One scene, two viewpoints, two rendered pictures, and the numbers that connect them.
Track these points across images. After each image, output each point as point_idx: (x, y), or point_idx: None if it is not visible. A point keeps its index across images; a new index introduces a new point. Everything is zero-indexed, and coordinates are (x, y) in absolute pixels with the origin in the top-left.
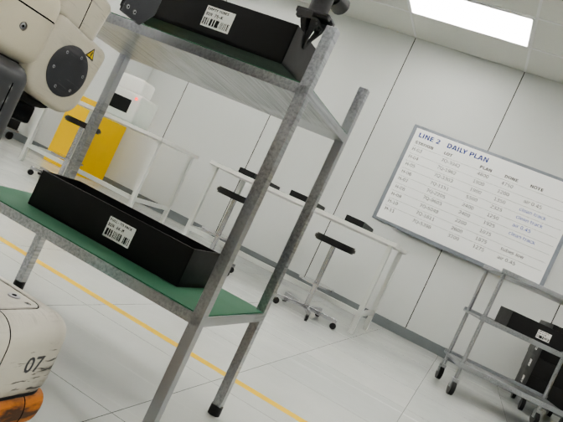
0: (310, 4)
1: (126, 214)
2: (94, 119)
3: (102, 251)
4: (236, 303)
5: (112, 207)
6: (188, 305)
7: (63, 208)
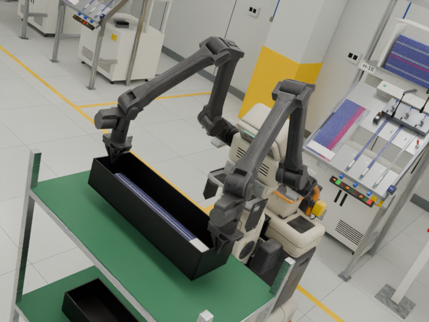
0: (126, 138)
1: (131, 312)
2: None
3: None
4: (43, 298)
5: (138, 321)
6: (101, 271)
7: None
